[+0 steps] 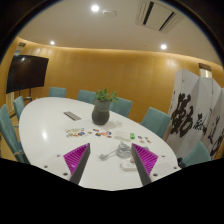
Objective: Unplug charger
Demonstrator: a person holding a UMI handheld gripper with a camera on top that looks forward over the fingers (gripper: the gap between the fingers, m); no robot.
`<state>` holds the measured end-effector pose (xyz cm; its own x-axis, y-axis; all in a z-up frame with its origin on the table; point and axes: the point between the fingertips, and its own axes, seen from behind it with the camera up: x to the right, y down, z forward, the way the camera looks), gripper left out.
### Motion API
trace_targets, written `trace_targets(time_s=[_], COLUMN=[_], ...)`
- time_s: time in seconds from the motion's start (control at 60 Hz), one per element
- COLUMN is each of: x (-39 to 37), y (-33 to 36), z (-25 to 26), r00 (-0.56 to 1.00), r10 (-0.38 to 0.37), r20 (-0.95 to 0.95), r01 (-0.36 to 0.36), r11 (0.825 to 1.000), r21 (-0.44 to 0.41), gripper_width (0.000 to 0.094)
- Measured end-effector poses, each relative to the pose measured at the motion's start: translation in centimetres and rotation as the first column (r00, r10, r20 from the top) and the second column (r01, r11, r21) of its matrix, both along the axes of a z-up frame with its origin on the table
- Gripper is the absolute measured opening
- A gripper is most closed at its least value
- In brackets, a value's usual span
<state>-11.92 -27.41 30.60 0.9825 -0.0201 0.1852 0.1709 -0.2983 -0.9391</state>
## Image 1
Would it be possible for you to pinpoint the teal chair right back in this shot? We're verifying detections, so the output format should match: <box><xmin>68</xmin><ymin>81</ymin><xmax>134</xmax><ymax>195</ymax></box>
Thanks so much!
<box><xmin>141</xmin><ymin>107</ymin><xmax>171</xmax><ymax>138</ymax></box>

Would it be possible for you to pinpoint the ceiling air conditioner vent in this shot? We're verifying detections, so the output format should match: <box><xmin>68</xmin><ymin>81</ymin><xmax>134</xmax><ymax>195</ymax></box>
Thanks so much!
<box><xmin>136</xmin><ymin>0</ymin><xmax>183</xmax><ymax>33</ymax></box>

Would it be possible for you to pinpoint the teal chair back left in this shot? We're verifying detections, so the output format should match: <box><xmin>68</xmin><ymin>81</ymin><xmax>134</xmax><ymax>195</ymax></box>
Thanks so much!
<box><xmin>49</xmin><ymin>87</ymin><xmax>66</xmax><ymax>98</ymax></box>

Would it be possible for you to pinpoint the teal chair near left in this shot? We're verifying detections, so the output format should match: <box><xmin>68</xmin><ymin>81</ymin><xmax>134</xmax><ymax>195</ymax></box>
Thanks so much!
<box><xmin>13</xmin><ymin>96</ymin><xmax>25</xmax><ymax>118</ymax></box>

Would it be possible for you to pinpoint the colourful stickers middle group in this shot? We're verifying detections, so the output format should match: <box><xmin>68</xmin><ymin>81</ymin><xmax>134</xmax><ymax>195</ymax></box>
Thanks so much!
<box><xmin>93</xmin><ymin>129</ymin><xmax>112</xmax><ymax>138</ymax></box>

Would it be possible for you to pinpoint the green small object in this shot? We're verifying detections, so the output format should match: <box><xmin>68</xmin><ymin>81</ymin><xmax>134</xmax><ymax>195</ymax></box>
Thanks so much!
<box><xmin>130</xmin><ymin>133</ymin><xmax>135</xmax><ymax>139</ymax></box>

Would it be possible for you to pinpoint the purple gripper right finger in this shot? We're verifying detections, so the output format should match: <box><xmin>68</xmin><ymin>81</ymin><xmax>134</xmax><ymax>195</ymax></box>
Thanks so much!
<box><xmin>131</xmin><ymin>144</ymin><xmax>158</xmax><ymax>186</ymax></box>

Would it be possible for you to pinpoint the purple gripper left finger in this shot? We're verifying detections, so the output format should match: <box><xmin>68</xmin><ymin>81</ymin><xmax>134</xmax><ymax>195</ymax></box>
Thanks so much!
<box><xmin>64</xmin><ymin>143</ymin><xmax>90</xmax><ymax>184</ymax></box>

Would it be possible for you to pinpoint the dark grey plant pot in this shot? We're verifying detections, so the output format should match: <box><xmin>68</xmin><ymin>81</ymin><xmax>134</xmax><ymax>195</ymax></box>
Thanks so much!
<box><xmin>92</xmin><ymin>100</ymin><xmax>110</xmax><ymax>125</ymax></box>

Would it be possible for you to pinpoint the teal chair back middle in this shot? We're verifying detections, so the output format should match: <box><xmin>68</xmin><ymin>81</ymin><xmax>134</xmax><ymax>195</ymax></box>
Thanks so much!
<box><xmin>77</xmin><ymin>90</ymin><xmax>96</xmax><ymax>104</ymax></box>

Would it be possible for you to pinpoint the white calligraphy folding screen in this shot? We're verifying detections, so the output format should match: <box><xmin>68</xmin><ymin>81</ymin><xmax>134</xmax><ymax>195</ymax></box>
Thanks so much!
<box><xmin>166</xmin><ymin>69</ymin><xmax>224</xmax><ymax>158</ymax></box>

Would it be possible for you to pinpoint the colourful stickers group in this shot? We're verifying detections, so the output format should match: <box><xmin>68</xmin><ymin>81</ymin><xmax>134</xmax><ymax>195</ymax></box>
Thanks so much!
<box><xmin>65</xmin><ymin>128</ymin><xmax>92</xmax><ymax>138</ymax></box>
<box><xmin>138</xmin><ymin>136</ymin><xmax>152</xmax><ymax>144</ymax></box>
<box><xmin>93</xmin><ymin>129</ymin><xmax>112</xmax><ymax>138</ymax></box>

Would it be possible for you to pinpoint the green potted plant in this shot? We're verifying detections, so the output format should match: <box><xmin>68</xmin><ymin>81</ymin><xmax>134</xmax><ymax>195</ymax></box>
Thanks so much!
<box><xmin>95</xmin><ymin>89</ymin><xmax>118</xmax><ymax>102</ymax></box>

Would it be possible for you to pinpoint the teal chair behind pot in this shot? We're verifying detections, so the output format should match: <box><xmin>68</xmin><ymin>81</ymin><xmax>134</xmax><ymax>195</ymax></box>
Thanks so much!
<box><xmin>110</xmin><ymin>98</ymin><xmax>132</xmax><ymax>117</ymax></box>

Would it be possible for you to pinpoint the colourful stickers right group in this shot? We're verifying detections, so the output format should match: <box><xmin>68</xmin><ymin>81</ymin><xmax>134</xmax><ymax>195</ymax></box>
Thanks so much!
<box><xmin>138</xmin><ymin>136</ymin><xmax>152</xmax><ymax>144</ymax></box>

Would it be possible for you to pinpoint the black wall television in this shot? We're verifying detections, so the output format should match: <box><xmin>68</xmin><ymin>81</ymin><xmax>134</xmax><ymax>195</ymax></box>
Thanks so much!
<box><xmin>6</xmin><ymin>55</ymin><xmax>49</xmax><ymax>93</ymax></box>

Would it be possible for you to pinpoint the grey table cable hatch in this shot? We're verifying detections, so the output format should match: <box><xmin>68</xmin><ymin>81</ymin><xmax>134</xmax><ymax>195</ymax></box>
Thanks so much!
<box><xmin>64</xmin><ymin>111</ymin><xmax>81</xmax><ymax>121</ymax></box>

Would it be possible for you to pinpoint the colourful stickers left group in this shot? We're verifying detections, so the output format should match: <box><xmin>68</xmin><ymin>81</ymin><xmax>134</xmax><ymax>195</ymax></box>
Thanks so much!
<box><xmin>65</xmin><ymin>128</ymin><xmax>92</xmax><ymax>138</ymax></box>

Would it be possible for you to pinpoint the teal chair right front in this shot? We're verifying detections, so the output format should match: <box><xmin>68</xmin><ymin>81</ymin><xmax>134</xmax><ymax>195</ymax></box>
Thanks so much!
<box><xmin>181</xmin><ymin>141</ymin><xmax>211</xmax><ymax>167</ymax></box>

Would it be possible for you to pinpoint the teal chair far left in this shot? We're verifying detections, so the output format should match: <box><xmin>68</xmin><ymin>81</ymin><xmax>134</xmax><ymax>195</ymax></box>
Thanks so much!
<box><xmin>0</xmin><ymin>105</ymin><xmax>29</xmax><ymax>164</ymax></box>

